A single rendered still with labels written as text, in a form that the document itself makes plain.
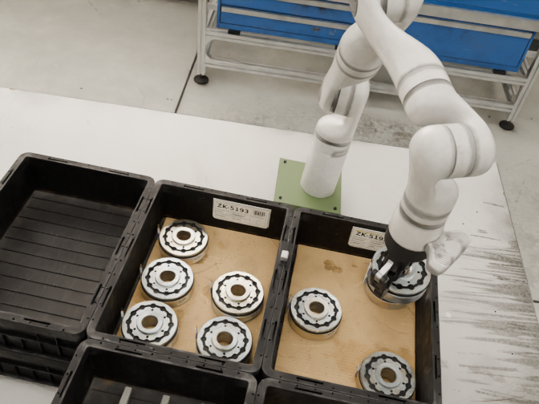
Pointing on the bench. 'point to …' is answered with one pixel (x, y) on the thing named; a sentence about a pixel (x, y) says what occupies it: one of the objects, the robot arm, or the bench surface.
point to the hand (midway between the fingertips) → (389, 280)
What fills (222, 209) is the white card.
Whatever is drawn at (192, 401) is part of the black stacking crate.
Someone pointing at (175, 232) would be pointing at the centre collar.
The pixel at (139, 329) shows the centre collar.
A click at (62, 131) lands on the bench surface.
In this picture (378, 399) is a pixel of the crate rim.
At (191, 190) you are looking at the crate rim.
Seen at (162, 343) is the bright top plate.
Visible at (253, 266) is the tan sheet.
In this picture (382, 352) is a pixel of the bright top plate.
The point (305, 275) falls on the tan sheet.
